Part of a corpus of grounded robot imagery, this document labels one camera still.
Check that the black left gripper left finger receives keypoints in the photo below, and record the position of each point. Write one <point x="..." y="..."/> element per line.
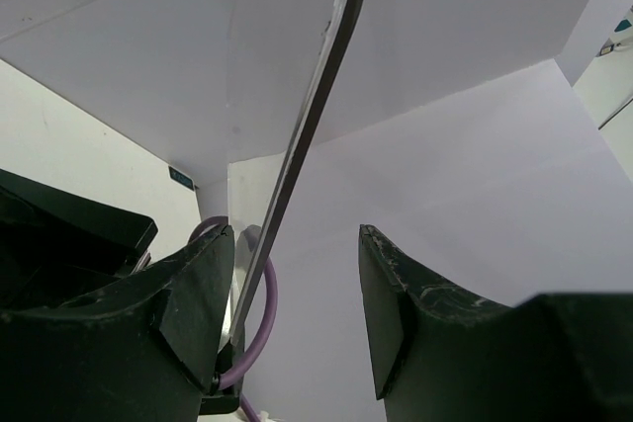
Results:
<point x="147" y="347"/>

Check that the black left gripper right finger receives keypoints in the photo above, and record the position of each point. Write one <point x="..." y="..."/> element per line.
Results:
<point x="442" y="353"/>

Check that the clear acrylic makeup organizer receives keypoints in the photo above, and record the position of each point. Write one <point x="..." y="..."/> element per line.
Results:
<point x="222" y="90"/>

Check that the blue table label sticker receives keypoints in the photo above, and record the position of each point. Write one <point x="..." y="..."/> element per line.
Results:
<point x="181" y="178"/>

